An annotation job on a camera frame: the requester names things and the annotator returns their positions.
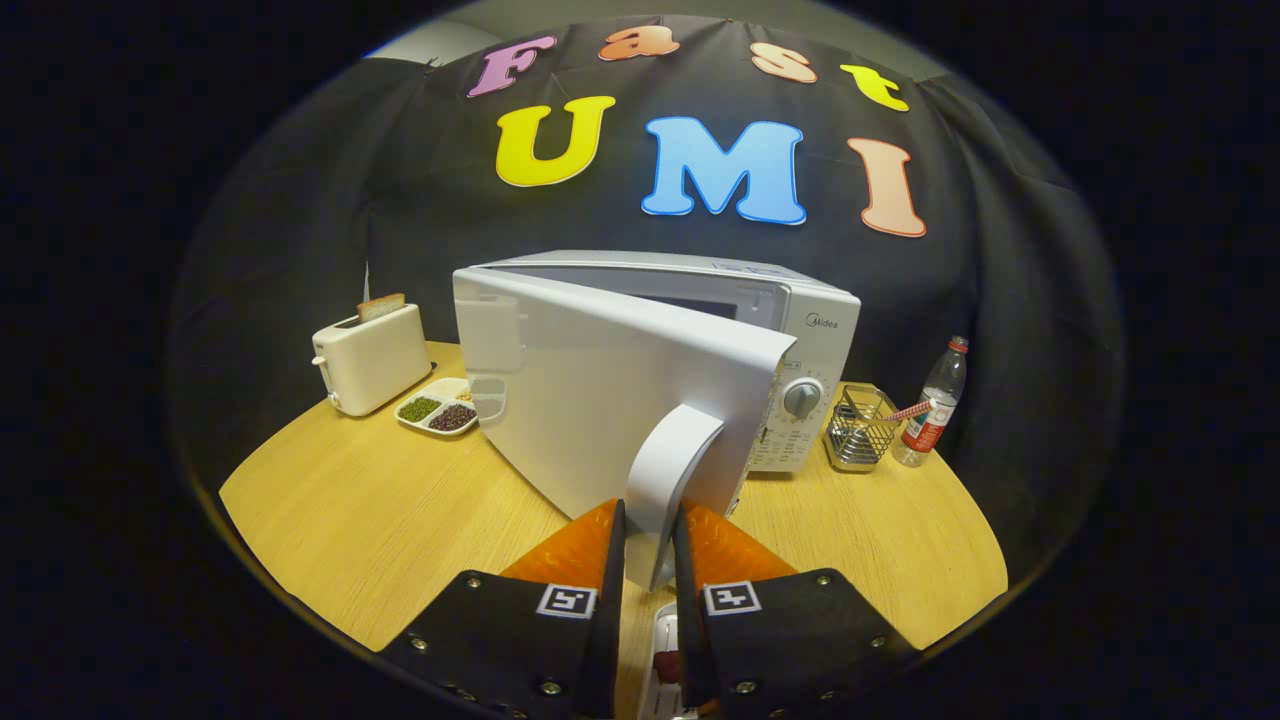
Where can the clear plastic water bottle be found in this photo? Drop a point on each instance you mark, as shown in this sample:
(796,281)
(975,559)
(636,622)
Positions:
(940,390)

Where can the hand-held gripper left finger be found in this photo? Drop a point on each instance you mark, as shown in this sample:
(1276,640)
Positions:
(612,640)

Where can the red-brown meat piece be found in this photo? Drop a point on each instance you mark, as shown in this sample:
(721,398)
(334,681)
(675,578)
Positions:
(668,667)

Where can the bread slice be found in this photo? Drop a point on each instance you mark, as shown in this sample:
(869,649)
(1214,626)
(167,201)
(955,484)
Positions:
(382,307)

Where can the pink striped straw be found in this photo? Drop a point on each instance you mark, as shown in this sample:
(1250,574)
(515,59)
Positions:
(905,411)

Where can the black backdrop cloth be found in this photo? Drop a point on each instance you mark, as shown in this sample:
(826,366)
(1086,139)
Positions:
(300,250)

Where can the cream toaster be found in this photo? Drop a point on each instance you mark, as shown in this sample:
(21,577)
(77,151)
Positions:
(375,360)

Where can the white toaster oven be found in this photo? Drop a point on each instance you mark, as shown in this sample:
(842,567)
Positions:
(600,400)

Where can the white divided bean dish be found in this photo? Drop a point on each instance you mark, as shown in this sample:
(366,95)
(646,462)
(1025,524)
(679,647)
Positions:
(435,410)

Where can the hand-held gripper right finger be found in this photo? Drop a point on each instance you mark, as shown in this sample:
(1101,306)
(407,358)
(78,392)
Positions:
(690,640)

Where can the small white ribbed plate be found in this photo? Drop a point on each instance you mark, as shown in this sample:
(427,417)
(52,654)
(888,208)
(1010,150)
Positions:
(664,625)

